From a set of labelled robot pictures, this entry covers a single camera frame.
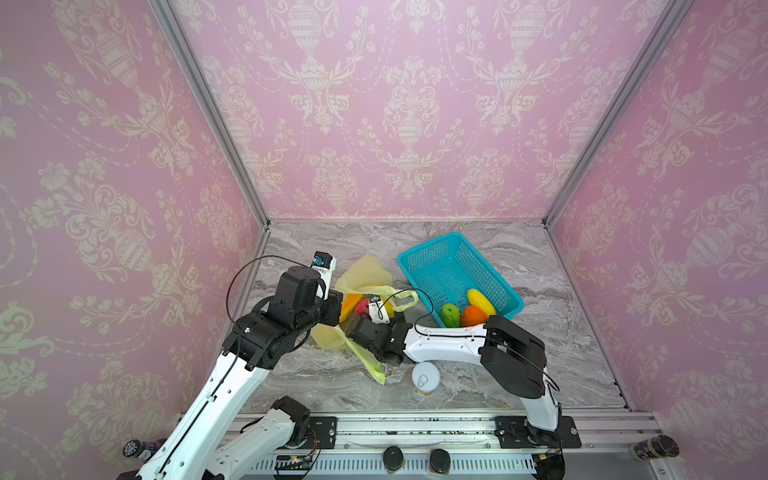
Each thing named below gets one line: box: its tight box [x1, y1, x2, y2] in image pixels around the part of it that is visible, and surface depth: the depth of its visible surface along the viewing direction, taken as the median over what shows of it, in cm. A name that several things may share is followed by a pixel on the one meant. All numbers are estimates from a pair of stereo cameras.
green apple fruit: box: [440, 303, 461, 328], surface depth 91 cm
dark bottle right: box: [630, 435, 680, 460], surface depth 66 cm
